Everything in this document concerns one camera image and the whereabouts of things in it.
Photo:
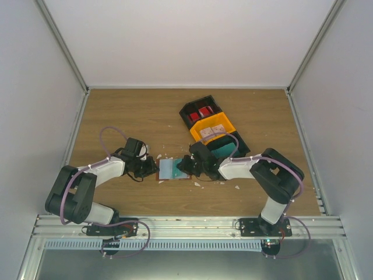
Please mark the teal card stack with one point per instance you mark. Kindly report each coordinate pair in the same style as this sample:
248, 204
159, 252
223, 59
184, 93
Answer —
224, 151

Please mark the yellow plastic bin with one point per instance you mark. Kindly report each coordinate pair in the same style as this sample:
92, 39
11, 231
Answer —
211, 121

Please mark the red card stack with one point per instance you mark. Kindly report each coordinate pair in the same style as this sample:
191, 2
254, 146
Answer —
205, 111
194, 117

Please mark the grey slotted cable duct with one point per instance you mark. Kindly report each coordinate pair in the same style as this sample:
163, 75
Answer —
155, 244

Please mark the aluminium front rail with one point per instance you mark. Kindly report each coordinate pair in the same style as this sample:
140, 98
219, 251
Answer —
198, 227

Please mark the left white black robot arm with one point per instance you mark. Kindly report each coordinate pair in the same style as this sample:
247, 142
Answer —
71, 196

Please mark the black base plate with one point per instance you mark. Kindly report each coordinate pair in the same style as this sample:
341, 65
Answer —
127, 229
257, 227

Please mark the black bin with red cards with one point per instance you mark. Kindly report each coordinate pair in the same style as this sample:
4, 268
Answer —
194, 106

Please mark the white patterned card stack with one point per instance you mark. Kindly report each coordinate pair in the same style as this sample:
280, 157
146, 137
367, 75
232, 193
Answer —
210, 132

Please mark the upper red card stack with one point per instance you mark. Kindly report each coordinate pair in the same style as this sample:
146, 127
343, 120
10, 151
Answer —
205, 111

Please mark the black bin with teal cards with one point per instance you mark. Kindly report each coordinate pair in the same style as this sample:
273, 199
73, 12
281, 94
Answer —
242, 150

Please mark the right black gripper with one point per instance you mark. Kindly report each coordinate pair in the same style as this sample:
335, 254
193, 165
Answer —
183, 165

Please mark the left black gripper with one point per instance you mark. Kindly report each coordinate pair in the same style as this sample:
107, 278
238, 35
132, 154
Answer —
151, 169

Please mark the brown leather card holder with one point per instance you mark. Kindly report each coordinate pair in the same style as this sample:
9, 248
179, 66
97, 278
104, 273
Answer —
168, 170

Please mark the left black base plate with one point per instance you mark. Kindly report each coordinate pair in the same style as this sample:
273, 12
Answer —
127, 229

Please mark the lower red card stack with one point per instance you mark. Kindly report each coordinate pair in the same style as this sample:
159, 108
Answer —
194, 117

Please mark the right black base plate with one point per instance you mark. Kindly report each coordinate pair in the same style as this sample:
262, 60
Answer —
257, 227

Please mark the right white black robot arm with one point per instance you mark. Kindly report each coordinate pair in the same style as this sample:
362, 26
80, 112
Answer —
280, 179

